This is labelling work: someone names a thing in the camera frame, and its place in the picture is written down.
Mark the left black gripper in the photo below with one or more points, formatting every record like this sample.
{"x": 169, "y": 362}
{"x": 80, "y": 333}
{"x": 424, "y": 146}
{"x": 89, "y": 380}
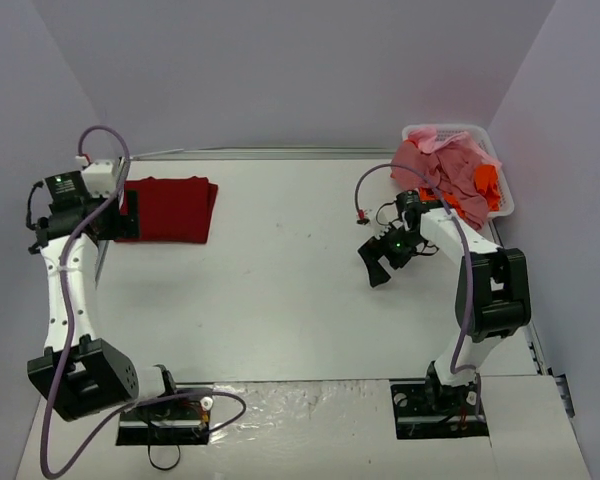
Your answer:
{"x": 128, "y": 214}

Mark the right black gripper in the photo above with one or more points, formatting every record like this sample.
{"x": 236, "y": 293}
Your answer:
{"x": 381, "y": 251}

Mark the dark red t-shirt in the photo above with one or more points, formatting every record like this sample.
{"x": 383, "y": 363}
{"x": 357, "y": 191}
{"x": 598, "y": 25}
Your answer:
{"x": 173, "y": 210}

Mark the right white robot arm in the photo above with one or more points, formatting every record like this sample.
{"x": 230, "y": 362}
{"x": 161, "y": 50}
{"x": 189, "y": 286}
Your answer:
{"x": 492, "y": 299}

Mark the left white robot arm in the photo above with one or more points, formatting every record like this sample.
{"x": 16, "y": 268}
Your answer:
{"x": 80, "y": 373}

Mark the pink t-shirt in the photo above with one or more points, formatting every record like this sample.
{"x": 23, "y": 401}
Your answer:
{"x": 414, "y": 168}

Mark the white plastic basket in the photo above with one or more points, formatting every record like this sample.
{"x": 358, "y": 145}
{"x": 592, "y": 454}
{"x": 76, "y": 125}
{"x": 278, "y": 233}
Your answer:
{"x": 433, "y": 136}

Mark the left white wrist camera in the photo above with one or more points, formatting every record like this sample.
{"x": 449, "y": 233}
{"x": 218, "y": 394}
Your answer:
{"x": 99, "y": 176}

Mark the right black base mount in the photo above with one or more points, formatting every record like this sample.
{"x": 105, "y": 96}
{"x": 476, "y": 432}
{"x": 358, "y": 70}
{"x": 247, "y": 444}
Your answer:
{"x": 454, "y": 417}

